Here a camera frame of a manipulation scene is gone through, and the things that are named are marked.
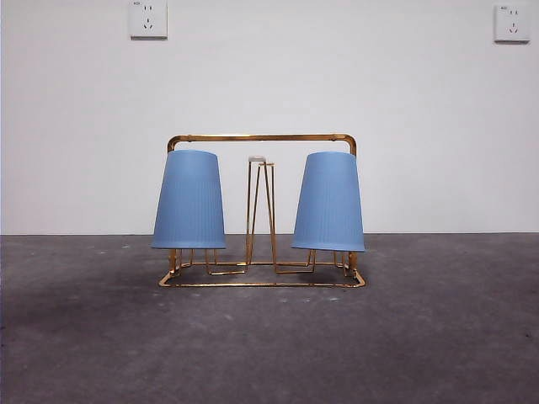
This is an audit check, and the blue ribbed plastic cup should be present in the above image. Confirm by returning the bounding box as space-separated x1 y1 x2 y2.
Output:
290 151 366 253
150 150 227 251

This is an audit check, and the gold wire cup rack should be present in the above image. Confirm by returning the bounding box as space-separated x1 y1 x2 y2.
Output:
158 133 366 290

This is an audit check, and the white wall socket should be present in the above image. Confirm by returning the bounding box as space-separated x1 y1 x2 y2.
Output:
129 0 168 41
494 3 531 44

